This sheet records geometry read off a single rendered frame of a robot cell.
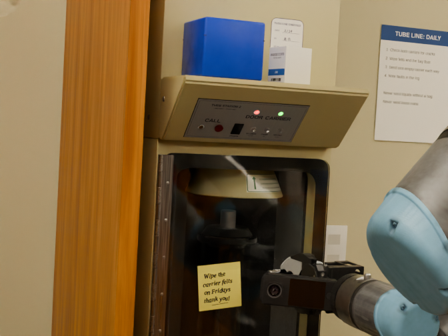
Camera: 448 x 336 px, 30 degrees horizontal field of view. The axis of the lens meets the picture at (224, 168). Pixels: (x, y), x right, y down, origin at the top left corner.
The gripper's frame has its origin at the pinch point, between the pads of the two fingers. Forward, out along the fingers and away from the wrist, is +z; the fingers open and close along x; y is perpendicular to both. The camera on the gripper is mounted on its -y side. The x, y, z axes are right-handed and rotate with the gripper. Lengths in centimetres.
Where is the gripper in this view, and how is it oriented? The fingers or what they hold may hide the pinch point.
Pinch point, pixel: (281, 273)
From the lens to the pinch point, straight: 140.2
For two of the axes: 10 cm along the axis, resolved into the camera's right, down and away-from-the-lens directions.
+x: 0.4, -10.0, -0.6
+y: 9.3, 0.1, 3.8
